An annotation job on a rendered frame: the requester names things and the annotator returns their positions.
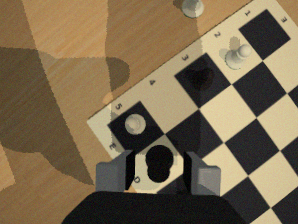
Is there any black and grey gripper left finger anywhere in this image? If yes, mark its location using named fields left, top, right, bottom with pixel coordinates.
left=95, top=150, right=135, bottom=192

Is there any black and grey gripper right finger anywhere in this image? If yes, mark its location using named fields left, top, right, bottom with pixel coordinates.
left=183, top=152, right=221, bottom=196

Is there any white pawn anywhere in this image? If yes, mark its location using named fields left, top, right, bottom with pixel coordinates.
left=225, top=44, right=252, bottom=70
left=125, top=114, right=146, bottom=135

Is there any chessboard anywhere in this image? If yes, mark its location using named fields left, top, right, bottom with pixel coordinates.
left=86, top=0, right=298, bottom=224

